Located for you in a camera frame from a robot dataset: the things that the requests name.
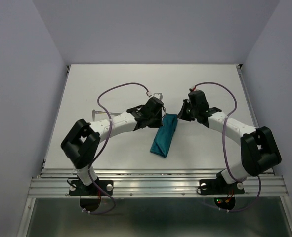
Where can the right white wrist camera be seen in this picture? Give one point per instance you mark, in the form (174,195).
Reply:
(193,89)

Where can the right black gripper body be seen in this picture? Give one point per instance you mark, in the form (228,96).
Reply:
(194,111)

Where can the silver fork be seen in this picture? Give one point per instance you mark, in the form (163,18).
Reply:
(93,115)

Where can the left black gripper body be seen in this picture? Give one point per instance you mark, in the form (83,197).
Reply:
(155,120)

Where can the teal cloth napkin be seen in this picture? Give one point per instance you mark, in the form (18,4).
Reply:
(164,136)

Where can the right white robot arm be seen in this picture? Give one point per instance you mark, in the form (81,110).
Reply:
(259,151)

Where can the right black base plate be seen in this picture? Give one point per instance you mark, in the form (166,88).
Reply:
(218,187)

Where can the aluminium front rail frame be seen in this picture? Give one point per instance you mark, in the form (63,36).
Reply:
(152,196)

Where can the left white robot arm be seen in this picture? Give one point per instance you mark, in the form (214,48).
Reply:
(82,141)

